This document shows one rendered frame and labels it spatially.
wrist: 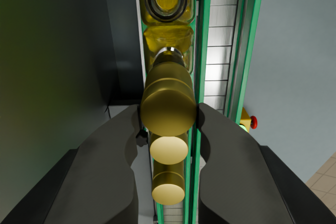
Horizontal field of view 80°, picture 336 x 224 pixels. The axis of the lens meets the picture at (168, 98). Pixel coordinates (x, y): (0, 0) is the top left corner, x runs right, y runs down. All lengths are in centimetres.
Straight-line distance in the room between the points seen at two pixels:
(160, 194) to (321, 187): 239
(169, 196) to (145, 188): 46
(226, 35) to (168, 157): 31
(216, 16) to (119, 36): 26
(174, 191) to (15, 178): 14
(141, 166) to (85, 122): 33
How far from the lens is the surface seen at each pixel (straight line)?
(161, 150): 18
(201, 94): 37
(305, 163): 93
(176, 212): 78
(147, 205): 75
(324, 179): 249
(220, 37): 43
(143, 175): 64
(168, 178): 21
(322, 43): 69
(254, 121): 65
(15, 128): 20
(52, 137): 24
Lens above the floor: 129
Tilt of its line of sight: 61 degrees down
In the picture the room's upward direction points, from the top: 179 degrees counter-clockwise
